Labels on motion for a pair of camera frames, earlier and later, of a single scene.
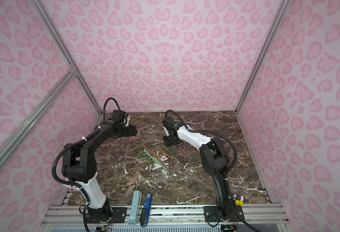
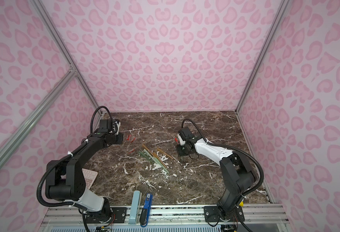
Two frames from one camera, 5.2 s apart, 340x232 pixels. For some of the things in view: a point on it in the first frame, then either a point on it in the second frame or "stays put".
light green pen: (154, 159) stays put
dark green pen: (146, 156) stays put
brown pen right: (165, 153) stays put
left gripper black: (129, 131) to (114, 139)
